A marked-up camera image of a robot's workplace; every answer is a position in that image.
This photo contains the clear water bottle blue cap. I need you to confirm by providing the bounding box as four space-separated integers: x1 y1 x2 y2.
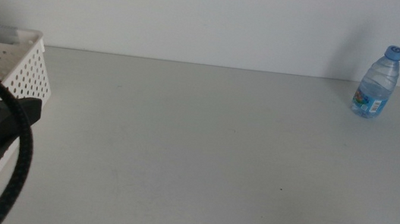
348 40 400 123

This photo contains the white perforated plastic basket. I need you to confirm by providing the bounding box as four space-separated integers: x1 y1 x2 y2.
0 24 60 193

